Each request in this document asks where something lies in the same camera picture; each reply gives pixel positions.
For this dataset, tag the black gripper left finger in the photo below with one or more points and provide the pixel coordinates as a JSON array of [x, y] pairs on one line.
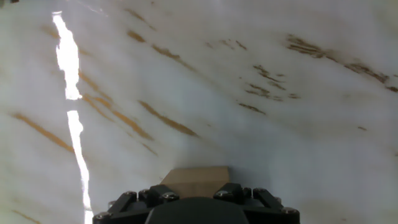
[[130, 207]]

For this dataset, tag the small wooden block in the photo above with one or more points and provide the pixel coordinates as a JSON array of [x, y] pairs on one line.
[[196, 179]]

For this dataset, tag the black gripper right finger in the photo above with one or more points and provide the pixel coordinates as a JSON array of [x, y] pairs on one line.
[[264, 207]]

